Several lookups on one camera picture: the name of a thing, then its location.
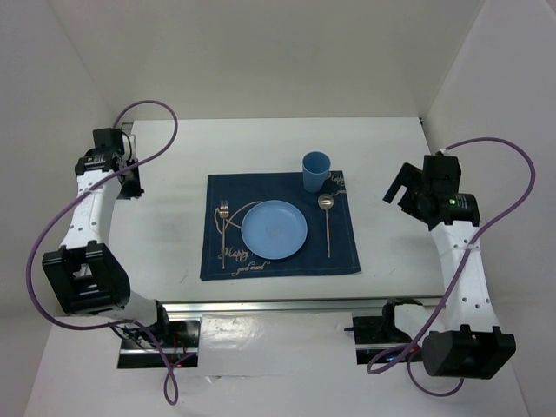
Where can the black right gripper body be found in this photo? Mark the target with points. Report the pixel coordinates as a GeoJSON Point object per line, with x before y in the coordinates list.
{"type": "Point", "coordinates": [425, 188]}

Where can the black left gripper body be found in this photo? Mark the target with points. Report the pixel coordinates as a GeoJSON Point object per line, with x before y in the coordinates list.
{"type": "Point", "coordinates": [131, 185]}

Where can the aluminium frame rail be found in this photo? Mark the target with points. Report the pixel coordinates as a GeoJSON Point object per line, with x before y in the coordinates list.
{"type": "Point", "coordinates": [158, 238]}

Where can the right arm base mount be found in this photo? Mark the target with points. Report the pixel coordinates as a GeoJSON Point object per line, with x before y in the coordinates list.
{"type": "Point", "coordinates": [371, 336]}

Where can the light blue plastic plate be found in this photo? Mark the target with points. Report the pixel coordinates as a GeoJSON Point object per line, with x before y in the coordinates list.
{"type": "Point", "coordinates": [274, 230]}

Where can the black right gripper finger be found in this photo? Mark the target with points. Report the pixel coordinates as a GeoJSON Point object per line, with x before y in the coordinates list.
{"type": "Point", "coordinates": [411, 179]}
{"type": "Point", "coordinates": [392, 192]}

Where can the light blue plastic cup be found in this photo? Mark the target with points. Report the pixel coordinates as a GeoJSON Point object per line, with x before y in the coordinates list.
{"type": "Point", "coordinates": [315, 168]}

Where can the dark blue fish placemat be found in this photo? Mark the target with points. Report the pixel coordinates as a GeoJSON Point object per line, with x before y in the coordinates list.
{"type": "Point", "coordinates": [243, 192]}

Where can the gold metal fork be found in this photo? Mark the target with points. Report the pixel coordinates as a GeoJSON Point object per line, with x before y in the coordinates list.
{"type": "Point", "coordinates": [224, 214]}

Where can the gold metal spoon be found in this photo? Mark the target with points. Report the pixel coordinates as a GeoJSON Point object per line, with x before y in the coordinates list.
{"type": "Point", "coordinates": [326, 202]}

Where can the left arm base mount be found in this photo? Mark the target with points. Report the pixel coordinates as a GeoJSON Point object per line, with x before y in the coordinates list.
{"type": "Point", "coordinates": [180, 345]}

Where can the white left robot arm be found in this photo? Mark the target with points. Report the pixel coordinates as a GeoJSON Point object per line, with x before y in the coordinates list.
{"type": "Point", "coordinates": [85, 276]}

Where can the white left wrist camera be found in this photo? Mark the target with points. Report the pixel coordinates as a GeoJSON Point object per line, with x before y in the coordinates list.
{"type": "Point", "coordinates": [129, 145]}

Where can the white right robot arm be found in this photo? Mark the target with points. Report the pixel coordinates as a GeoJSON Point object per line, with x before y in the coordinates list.
{"type": "Point", "coordinates": [467, 342]}

